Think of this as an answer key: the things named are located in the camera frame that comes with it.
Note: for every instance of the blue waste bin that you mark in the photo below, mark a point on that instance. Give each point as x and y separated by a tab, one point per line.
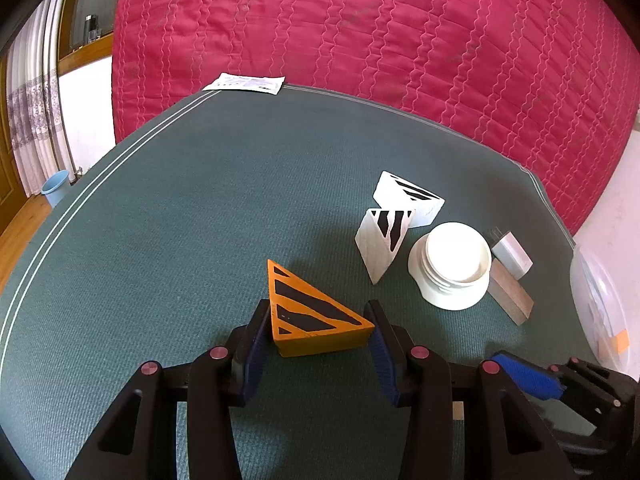
55	190

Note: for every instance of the white paper packet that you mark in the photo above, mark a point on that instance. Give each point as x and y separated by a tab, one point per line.
245	82

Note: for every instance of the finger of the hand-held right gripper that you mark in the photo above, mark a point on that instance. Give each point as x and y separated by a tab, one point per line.
525	377

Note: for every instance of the white round cap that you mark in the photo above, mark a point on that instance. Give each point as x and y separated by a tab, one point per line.
455	250

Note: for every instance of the plain wooden rectangular block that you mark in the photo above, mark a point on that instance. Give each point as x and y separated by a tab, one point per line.
510	295

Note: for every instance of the white black-striped triangular block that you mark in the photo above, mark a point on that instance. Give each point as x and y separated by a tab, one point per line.
390	192
372	252

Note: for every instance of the white hollow rectangular block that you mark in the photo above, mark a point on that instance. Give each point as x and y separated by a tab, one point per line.
512	255

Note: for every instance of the red quilted blanket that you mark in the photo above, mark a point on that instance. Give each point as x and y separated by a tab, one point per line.
350	25

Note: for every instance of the white patterned curtain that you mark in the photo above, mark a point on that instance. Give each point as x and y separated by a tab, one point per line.
35	110

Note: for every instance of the orange black-striped triangular block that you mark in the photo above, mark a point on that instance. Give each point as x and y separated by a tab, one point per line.
300	310

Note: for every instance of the wooden door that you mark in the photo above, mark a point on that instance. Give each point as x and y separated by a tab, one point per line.
7	150

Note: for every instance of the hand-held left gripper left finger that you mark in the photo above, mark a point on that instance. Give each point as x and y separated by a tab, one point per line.
255	355

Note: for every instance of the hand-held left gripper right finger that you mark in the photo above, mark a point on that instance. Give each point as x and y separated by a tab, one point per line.
382	360

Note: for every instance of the clear plastic container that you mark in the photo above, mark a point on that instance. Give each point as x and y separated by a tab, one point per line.
600	300

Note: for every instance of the dark bottle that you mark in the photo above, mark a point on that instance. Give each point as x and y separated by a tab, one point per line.
91	27

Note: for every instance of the wooden window frame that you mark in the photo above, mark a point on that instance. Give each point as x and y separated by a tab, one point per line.
67	20

